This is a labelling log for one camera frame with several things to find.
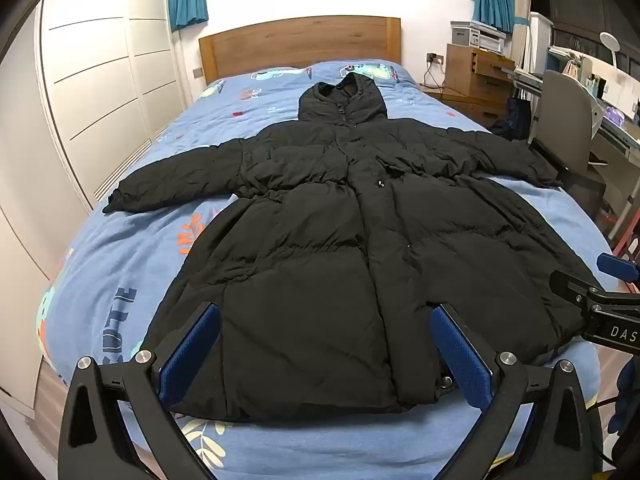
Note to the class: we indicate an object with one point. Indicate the blue printed blanket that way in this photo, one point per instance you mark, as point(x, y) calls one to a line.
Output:
point(125, 260)

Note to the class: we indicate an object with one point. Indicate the wall socket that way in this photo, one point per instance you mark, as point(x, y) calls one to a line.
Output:
point(435, 58)

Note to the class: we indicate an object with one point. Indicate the white wardrobe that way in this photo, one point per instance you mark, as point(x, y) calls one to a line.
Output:
point(95, 75)

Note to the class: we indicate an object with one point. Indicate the white printer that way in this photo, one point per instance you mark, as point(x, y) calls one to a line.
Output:
point(477, 37)

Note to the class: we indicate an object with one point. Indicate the wall switch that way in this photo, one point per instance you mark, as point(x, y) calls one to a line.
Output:
point(198, 72)

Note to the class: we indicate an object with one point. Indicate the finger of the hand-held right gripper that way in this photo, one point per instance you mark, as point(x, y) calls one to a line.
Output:
point(620, 266)
point(570, 285)

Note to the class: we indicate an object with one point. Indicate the white cabinet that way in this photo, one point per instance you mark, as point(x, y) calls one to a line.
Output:
point(537, 40)

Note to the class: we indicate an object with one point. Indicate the dark blue bag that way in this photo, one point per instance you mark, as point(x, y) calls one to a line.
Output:
point(515, 117)

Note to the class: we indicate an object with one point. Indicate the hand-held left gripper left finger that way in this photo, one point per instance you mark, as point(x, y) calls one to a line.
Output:
point(192, 355)

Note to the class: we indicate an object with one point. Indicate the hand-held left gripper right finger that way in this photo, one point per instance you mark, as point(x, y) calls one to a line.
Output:
point(462, 355)

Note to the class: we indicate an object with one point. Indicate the white desk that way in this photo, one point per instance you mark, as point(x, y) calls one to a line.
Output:
point(620, 137)

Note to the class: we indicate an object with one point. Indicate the grey desk chair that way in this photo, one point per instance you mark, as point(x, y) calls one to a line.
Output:
point(567, 115)

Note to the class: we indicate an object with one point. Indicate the wooden nightstand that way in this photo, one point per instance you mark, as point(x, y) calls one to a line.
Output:
point(470, 80)

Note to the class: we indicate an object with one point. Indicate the white desk lamp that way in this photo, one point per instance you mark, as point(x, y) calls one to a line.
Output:
point(610, 42)

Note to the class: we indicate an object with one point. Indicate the wooden bed headboard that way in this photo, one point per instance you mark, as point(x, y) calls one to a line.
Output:
point(300, 42)

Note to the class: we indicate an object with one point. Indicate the black puffer coat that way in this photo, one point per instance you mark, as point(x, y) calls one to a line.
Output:
point(310, 285)

